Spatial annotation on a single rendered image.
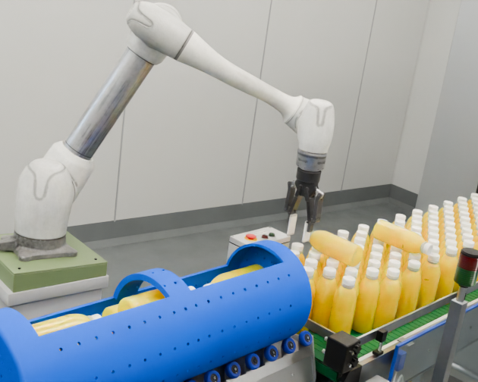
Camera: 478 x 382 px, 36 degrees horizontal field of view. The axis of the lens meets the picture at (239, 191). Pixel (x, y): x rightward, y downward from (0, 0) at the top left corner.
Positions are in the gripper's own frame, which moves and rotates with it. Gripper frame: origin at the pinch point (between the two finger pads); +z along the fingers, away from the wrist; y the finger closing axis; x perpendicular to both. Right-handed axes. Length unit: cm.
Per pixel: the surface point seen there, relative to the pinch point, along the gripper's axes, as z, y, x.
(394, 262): 8.1, 22.0, 24.2
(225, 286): -2, 21, -54
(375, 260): 8.1, 17.6, 19.7
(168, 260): 119, -201, 132
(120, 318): -2, 21, -86
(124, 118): 31, -246, 120
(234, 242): 10.1, -19.0, -8.2
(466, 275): 0, 50, 17
